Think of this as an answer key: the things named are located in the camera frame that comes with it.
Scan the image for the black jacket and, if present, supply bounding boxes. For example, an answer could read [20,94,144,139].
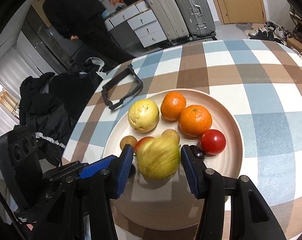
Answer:
[19,57,104,167]

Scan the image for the dark plum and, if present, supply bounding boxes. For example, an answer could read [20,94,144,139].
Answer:
[190,145,206,160]

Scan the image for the white drawer cabinet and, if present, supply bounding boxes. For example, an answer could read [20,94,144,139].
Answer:
[104,4,168,48]

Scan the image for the grey cabinet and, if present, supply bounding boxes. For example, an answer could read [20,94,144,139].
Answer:
[16,6,79,73]

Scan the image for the cardboard box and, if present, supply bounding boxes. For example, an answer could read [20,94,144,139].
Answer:
[286,37,302,55]

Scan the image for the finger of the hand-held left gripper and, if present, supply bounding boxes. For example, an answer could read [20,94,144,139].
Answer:
[42,155,119,181]

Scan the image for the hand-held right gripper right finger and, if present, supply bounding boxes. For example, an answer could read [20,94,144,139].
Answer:
[181,145,288,240]

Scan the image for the beige suitcase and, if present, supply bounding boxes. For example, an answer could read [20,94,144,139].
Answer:
[144,0,191,42]

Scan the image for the red apple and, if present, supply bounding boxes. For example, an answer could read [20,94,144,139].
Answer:
[134,136,154,154]

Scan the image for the brown kiwi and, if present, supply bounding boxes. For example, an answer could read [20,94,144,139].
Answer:
[119,135,138,150]
[161,129,180,143]

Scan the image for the black braided cable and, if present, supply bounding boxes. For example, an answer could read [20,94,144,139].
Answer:
[0,177,26,240]

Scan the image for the orange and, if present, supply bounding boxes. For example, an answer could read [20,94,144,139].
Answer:
[160,91,187,122]
[179,105,213,137]

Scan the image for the grey floor rug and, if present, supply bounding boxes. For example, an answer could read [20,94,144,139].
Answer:
[235,22,266,38]

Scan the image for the shoes on floor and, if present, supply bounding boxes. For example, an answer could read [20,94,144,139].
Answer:
[248,21,291,43]

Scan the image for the wooden door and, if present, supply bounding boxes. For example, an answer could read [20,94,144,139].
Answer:
[205,0,266,25]

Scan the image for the cream round plate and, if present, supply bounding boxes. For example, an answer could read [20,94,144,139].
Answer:
[102,89,243,230]

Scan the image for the black plastic frame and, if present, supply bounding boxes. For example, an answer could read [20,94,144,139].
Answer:
[101,64,143,111]

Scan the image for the yellow guava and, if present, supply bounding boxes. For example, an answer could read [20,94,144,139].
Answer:
[127,99,160,132]
[136,136,181,180]

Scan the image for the red tomato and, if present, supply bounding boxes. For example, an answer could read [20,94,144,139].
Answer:
[200,129,227,155]

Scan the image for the silver suitcase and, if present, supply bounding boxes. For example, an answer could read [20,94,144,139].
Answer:
[172,0,217,40]

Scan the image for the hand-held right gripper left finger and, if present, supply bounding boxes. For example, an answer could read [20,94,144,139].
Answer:
[33,145,134,240]

